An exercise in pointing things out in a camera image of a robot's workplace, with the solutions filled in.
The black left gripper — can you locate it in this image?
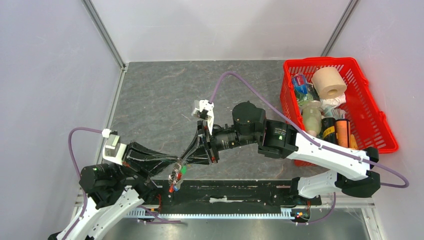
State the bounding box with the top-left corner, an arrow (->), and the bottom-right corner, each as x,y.
111,137 -> 180,182

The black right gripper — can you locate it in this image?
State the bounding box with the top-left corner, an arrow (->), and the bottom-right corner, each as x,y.
180,119 -> 259,167

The green key tag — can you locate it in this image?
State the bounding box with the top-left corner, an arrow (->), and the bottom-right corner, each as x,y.
181,166 -> 187,175

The red grey key organizer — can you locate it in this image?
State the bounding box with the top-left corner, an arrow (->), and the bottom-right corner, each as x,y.
168,159 -> 187,193

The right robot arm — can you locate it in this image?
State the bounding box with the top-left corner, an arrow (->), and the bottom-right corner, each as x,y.
181,101 -> 381,205

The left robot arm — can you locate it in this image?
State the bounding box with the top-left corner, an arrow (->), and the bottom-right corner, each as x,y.
49,142 -> 180,240

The translucent plastic bottle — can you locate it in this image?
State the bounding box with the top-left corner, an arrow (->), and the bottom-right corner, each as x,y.
301,100 -> 322,137

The blue snack packet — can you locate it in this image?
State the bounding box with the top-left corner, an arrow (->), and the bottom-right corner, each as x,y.
291,73 -> 308,98

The black can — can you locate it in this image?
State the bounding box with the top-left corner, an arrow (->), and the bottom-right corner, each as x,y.
321,117 -> 338,145

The white crumpled tissue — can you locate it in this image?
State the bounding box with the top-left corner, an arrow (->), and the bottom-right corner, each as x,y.
320,93 -> 347,112

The beige toilet paper roll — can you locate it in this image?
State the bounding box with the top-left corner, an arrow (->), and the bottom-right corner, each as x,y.
311,67 -> 347,100

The orange can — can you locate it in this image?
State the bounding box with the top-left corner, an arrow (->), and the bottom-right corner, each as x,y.
335,118 -> 351,148

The red plastic basket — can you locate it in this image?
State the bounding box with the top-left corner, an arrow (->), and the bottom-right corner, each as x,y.
279,56 -> 399,154

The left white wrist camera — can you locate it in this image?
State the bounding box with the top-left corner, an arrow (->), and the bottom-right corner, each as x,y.
101,128 -> 127,166

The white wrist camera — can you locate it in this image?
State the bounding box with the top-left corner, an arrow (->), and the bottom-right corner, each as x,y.
101,128 -> 127,166
191,99 -> 215,135

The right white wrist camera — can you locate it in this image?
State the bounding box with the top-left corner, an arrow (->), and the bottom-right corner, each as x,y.
191,99 -> 215,135

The white cable duct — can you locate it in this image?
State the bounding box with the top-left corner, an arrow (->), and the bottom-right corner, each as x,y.
123,207 -> 295,221

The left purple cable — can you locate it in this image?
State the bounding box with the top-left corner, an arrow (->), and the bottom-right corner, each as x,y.
62,127 -> 181,240

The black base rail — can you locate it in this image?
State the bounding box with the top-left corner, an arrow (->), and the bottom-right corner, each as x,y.
142,179 -> 322,215

